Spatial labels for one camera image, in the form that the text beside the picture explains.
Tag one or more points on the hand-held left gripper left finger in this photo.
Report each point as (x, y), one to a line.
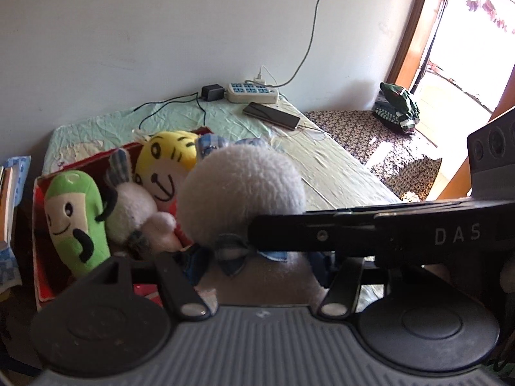
(199, 267)

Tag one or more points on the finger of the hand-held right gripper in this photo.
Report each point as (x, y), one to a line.
(289, 233)

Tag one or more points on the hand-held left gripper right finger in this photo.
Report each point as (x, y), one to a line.
(322, 267)

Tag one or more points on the large white plush rabbit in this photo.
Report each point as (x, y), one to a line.
(241, 185)

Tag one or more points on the small white plush rabbit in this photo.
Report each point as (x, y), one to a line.
(128, 209)

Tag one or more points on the yellow tiger plush toy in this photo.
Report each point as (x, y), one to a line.
(161, 161)

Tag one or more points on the green-capped smiling plush toy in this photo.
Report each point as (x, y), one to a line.
(68, 225)

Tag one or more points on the red cardboard box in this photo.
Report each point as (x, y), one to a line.
(44, 285)

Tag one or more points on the wooden door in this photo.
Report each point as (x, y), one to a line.
(454, 177)

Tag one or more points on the bed with light green sheet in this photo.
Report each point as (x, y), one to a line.
(342, 177)

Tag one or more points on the black smartphone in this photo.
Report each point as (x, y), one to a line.
(273, 115)

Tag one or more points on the pile of folded green clothes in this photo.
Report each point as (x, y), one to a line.
(396, 104)

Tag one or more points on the white and blue power strip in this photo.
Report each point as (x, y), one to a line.
(249, 93)

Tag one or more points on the white charger plug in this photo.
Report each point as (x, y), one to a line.
(261, 76)

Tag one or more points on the black power adapter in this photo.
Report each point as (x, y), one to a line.
(212, 92)

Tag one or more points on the blue checkered cloth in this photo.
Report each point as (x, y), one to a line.
(9, 269)

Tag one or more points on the wooden door frame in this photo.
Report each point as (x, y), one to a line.
(410, 28)

